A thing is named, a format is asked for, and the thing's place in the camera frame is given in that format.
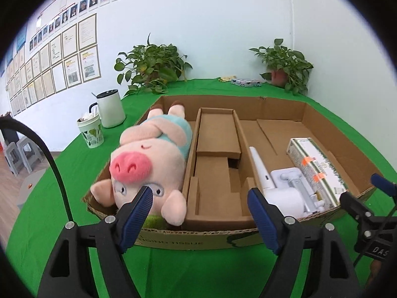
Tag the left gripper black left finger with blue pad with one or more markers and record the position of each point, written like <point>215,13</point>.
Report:
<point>68,272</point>

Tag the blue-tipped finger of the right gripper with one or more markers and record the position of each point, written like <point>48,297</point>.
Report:
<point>383,184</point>

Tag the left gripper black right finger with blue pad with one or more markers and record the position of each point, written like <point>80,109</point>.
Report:
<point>330,271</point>

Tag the white hair dryer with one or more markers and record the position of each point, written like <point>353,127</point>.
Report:
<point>273,186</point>

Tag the white green rectangular carton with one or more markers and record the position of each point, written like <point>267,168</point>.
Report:
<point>318,170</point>

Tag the pink pig plush toy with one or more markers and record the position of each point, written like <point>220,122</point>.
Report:
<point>154,154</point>

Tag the person's right hand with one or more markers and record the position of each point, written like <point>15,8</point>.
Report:
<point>376,285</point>

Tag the green table cloth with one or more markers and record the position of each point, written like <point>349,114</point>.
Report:
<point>235,272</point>

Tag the brown cardboard insert divider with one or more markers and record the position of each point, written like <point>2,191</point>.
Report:
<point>219,174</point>

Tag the brown cardboard box tray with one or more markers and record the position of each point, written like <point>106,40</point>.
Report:
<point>268,124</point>

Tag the green patterned paper cup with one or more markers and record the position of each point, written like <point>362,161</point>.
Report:
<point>91,131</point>

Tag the small plant red pot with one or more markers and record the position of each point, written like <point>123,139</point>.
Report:
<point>285,67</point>

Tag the patterned small packet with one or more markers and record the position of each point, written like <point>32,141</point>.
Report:
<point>246,82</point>

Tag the white kettle black lid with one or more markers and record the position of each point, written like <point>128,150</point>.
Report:
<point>110,108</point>

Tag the yellow small packet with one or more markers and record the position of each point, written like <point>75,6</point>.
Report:
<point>227,78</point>

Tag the large green potted plant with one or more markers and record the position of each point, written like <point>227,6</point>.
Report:
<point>151,68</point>

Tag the framed certificates on wall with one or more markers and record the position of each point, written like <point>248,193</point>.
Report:
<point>59,61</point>

